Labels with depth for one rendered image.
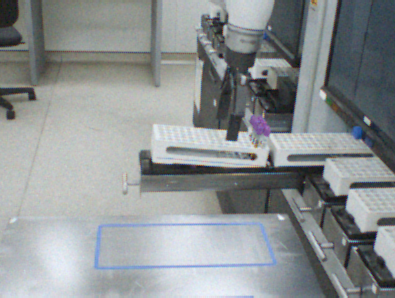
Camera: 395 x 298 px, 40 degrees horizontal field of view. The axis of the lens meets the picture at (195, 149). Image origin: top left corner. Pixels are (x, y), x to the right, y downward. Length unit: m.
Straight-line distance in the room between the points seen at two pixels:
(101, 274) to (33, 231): 0.20
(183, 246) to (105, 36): 3.94
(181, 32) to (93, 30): 0.77
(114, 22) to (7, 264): 3.95
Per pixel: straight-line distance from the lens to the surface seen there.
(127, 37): 4.92
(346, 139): 1.54
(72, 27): 4.92
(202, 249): 1.09
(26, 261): 1.08
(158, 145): 1.35
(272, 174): 1.43
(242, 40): 1.30
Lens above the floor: 1.47
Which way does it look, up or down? 26 degrees down
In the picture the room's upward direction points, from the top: 3 degrees clockwise
